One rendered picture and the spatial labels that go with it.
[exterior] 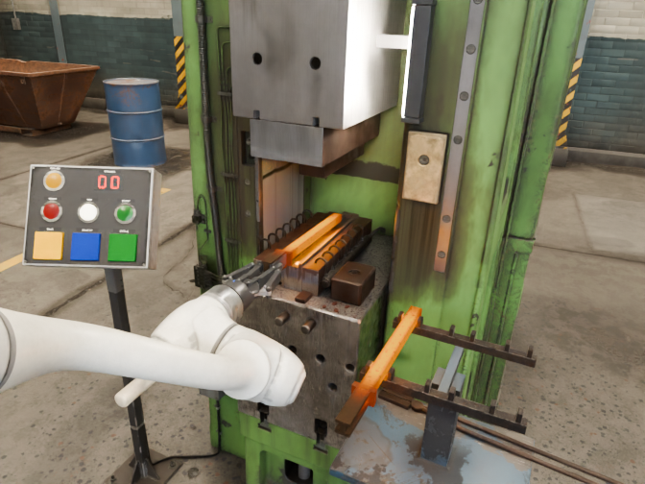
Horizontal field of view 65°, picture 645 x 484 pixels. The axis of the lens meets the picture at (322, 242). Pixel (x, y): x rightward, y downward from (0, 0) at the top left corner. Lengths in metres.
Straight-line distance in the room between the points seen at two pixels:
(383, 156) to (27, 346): 1.28
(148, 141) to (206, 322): 5.00
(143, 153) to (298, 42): 4.80
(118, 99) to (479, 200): 4.93
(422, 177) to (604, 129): 6.05
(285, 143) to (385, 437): 0.74
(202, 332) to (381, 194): 0.94
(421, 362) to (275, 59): 0.91
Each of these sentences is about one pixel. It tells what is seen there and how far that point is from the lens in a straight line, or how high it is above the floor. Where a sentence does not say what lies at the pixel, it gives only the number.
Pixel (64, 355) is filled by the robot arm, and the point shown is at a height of 1.22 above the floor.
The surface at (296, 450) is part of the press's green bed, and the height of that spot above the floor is 0.40.
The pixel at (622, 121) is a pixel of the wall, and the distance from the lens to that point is 7.25.
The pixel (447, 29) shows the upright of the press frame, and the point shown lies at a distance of 1.24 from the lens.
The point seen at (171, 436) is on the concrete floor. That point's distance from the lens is 2.31.
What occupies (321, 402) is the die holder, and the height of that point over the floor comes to 0.62.
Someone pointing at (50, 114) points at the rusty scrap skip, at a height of 0.28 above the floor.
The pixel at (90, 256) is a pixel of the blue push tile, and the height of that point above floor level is 0.99.
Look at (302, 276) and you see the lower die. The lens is 1.35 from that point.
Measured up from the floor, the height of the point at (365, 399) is 0.98.
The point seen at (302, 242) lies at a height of 1.05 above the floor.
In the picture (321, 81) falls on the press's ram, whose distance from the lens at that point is 1.19.
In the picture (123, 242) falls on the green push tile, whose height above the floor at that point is 1.02.
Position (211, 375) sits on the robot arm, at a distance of 0.81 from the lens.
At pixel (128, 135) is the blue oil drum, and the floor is 0.36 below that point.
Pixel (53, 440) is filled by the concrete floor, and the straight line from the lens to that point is 2.45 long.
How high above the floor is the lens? 1.60
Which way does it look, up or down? 24 degrees down
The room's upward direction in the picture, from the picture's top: 2 degrees clockwise
